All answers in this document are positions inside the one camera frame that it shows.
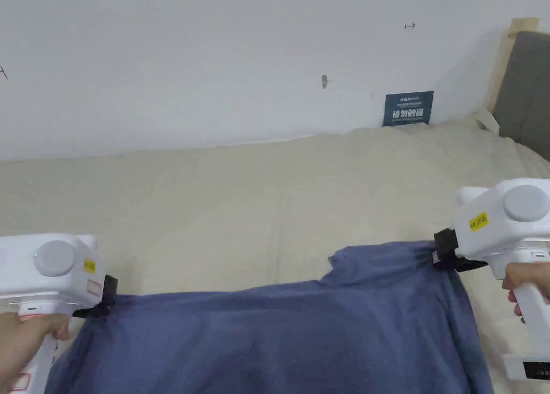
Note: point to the person's right hand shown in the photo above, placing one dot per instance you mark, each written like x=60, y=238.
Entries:
x=526, y=271

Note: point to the bed with beige sheet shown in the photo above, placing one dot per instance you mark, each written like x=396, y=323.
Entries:
x=223, y=196

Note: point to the pale wooden headboard frame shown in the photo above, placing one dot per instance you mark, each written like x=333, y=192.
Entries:
x=505, y=67

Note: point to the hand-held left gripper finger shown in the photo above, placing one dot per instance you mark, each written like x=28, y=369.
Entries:
x=96, y=311

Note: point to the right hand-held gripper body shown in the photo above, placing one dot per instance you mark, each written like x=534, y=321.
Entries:
x=494, y=226

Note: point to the dark blue shirt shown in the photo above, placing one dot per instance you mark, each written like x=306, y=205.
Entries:
x=266, y=338

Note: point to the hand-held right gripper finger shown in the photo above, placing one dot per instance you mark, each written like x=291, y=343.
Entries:
x=457, y=263

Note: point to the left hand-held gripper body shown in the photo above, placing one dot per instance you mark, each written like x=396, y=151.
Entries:
x=64, y=284

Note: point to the dark blue wall sign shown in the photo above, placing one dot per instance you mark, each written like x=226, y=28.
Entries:
x=408, y=109

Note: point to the person's left hand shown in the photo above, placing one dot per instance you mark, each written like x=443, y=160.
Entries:
x=30, y=336

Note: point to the grey padded headboard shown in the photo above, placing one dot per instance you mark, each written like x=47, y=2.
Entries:
x=526, y=93

